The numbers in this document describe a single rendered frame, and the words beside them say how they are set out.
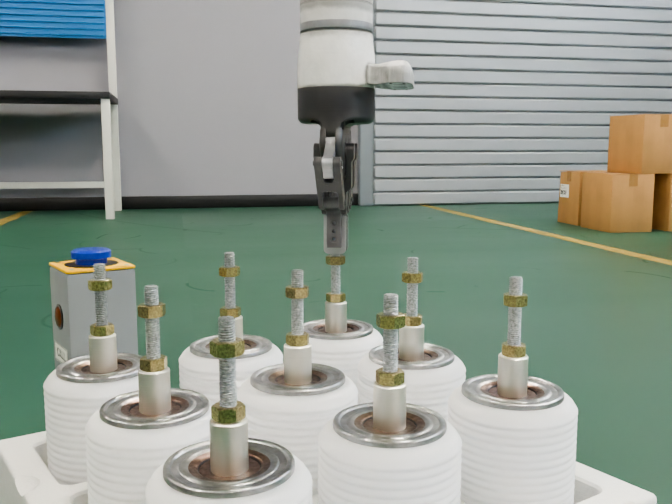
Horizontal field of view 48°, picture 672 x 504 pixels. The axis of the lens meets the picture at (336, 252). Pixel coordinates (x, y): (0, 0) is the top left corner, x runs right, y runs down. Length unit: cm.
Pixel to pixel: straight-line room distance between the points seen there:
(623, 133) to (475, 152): 179
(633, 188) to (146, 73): 328
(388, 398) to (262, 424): 12
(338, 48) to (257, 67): 482
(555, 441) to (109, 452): 30
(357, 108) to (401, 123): 490
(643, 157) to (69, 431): 371
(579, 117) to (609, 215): 221
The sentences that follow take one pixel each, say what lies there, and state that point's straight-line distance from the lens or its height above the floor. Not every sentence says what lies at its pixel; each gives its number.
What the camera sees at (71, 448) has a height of 20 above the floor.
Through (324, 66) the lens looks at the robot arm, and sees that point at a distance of 71.
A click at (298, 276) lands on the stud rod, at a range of 58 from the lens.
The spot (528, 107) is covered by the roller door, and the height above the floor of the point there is 73.
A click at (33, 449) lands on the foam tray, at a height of 18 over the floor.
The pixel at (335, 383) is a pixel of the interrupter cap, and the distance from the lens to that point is 58.
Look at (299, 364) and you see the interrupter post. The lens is 59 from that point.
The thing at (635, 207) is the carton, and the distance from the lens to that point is 412.
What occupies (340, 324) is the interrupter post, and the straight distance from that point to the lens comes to 75.
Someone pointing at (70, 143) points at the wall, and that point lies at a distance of 550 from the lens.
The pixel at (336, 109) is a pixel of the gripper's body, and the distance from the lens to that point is 70.
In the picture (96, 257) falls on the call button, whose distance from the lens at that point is 80.
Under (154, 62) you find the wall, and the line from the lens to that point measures 549.
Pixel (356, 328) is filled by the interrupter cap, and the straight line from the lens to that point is 76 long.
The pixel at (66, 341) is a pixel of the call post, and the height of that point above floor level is 24.
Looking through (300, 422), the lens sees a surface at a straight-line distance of 57.
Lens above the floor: 44
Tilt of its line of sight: 8 degrees down
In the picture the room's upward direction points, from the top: straight up
